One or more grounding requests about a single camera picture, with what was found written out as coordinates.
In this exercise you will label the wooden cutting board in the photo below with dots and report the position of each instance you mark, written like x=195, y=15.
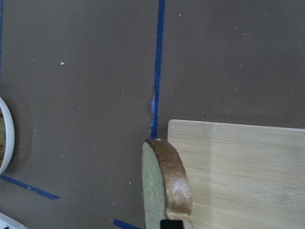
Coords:
x=242, y=176

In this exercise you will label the white round plate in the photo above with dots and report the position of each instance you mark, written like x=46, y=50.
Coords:
x=10, y=136

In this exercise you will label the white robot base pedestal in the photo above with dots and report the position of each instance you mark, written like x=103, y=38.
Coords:
x=9, y=223

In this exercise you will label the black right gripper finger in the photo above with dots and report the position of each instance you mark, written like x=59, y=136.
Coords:
x=171, y=224

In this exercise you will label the bread slice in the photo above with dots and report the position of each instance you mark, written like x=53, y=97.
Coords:
x=166, y=190
x=2, y=137

